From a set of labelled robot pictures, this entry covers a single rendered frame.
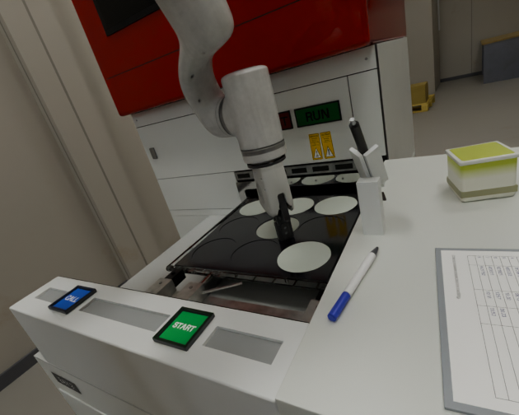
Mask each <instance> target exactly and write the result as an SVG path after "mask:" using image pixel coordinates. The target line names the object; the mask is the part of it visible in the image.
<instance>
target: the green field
mask: <svg viewBox="0 0 519 415"><path fill-rule="evenodd" d="M296 116H297V123H298V126H302V125H308V124H316V123H321V122H325V121H330V120H336V119H340V117H339V107H338V102H335V103H331V104H327V105H320V106H316V107H311V108H307V109H303V110H296Z"/></svg>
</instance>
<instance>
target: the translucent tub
mask: <svg viewBox="0 0 519 415"><path fill-rule="evenodd" d="M445 153H446V154H447V168H448V176H447V183H448V186H449V187H450V188H451V190H452V191H453V192H454V193H455V195H456V196H457V197H458V198H459V199H460V200H461V201H462V202H470V201H477V200H484V199H491V198H503V197H510V196H513V195H514V194H515V192H517V190H518V185H517V184H516V181H517V158H518V157H519V152H517V151H515V150H514V149H512V148H510V147H508V146H506V145H504V144H502V143H501V142H499V141H495V142H486V143H480V144H475V145H471V146H466V147H457V148H452V149H447V150H445Z"/></svg>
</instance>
